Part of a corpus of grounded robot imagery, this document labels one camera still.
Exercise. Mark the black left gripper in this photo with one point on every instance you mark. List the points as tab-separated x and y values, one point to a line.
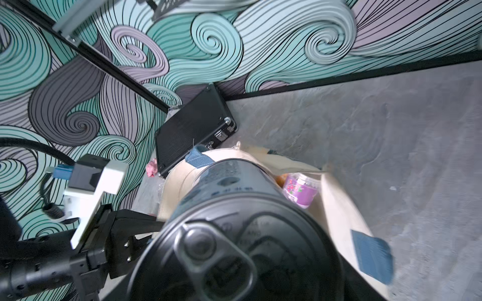
114	242

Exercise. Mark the beige canvas tote bag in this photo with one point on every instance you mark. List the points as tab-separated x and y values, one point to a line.
333	209

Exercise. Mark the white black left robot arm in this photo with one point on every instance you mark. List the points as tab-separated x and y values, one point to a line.
32	266

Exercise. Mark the purple label seed jar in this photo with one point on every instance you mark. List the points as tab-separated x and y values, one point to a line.
301	188

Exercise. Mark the pink small toy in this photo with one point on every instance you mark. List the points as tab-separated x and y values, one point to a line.
152	168

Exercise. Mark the black hard case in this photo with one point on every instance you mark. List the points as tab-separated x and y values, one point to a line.
206	121

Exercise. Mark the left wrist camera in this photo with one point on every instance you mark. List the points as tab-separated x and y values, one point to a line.
87	181

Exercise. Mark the aluminium wall rail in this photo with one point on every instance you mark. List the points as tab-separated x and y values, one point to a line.
75	16

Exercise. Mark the black perforated wall shelf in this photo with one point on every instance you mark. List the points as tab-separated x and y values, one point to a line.
163	7

